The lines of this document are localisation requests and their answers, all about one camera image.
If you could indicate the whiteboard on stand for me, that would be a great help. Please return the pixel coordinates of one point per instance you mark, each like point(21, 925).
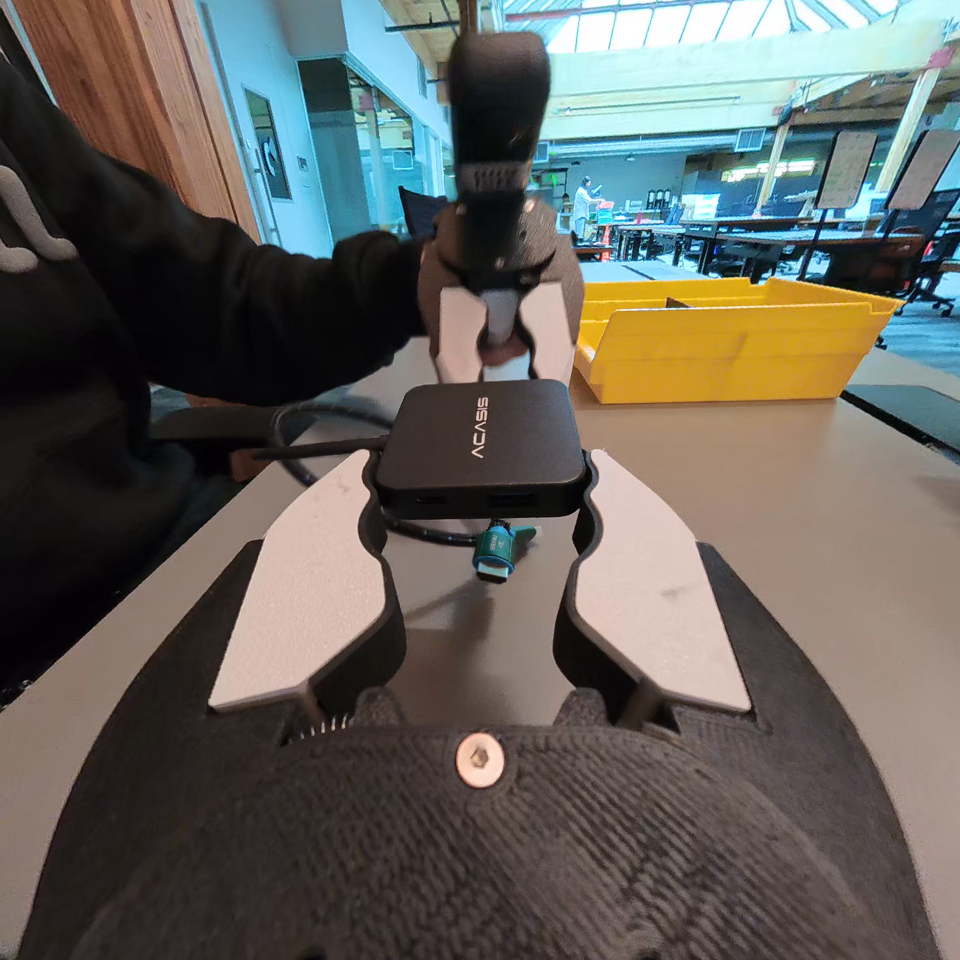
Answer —
point(846, 169)
point(924, 169)

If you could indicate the black desk mat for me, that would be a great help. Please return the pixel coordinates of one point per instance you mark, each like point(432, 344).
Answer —
point(907, 412)

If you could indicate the yellow plastic bin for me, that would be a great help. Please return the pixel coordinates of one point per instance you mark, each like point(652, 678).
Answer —
point(750, 360)

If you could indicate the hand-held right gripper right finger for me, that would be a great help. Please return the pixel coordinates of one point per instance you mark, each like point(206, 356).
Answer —
point(652, 600)

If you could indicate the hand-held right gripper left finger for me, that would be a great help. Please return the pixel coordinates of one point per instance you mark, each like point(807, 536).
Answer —
point(300, 592)

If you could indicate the black chair back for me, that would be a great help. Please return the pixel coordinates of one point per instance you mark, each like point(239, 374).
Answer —
point(420, 214)

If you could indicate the black usb hub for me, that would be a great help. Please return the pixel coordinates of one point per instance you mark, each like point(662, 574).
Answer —
point(480, 442)

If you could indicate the person's black hoodie torso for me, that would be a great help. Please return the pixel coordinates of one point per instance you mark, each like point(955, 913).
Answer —
point(75, 375)

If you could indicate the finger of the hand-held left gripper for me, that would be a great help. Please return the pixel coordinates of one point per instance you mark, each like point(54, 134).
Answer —
point(551, 337)
point(459, 330)

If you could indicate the black office chair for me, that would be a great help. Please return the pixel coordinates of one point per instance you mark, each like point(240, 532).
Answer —
point(934, 247)

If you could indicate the row of office desks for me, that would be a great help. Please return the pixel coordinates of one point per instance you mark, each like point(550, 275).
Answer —
point(750, 240)

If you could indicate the wall air vent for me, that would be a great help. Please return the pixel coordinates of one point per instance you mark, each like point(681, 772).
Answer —
point(751, 139)

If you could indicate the person's left hand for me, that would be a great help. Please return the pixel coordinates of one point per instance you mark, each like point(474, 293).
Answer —
point(502, 355)

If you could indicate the person's left forearm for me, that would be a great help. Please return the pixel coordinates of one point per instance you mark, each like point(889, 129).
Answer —
point(330, 307)

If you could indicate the black chair armrest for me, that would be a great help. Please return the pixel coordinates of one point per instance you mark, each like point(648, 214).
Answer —
point(210, 424)

